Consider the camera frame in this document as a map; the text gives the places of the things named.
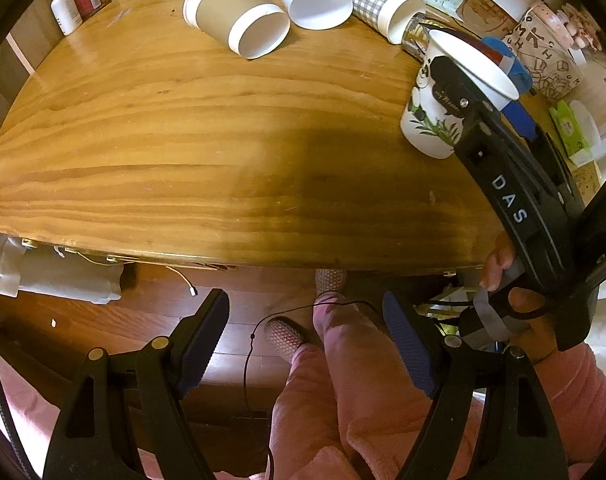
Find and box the brown cardboard coaster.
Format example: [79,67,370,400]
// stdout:
[457,0,516,37]

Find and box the person's right forearm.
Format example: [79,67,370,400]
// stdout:
[532,342,606,467]

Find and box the patterned glass jar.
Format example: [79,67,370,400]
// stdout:
[401,13,436,58]

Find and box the grey checked paper cup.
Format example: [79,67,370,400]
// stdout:
[343,0,427,45]

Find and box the person's pink pants leg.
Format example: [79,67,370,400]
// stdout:
[312,291,484,480]
[269,344,351,480]

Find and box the pink flower ornament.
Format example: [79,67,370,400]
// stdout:
[558,4,604,53]

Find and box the white cable with plug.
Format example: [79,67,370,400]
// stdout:
[164,264,199,297]

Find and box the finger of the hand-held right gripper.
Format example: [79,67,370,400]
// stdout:
[429,54,504,133]
[482,35,554,148]

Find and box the brown paper cup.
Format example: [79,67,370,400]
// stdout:
[182,0,291,59]

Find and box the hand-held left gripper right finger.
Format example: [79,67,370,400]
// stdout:
[382,290,570,480]

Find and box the person's right hand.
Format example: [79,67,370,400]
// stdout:
[480,232,568,363]

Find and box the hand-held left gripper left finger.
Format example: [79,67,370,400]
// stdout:
[43,288,230,480]

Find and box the white cloth bag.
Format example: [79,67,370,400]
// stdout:
[0,232,125,307]

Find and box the pink knit slipper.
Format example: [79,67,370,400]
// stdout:
[264,317,310,362]
[314,268,347,295]

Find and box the white plastic bottle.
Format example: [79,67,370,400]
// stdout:
[50,0,84,36]

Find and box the white leaf print paper cup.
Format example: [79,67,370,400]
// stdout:
[400,29,521,160]

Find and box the green tissue packet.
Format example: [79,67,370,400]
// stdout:
[549,99,604,167]

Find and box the thin black cable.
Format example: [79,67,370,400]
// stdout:
[242,300,385,480]

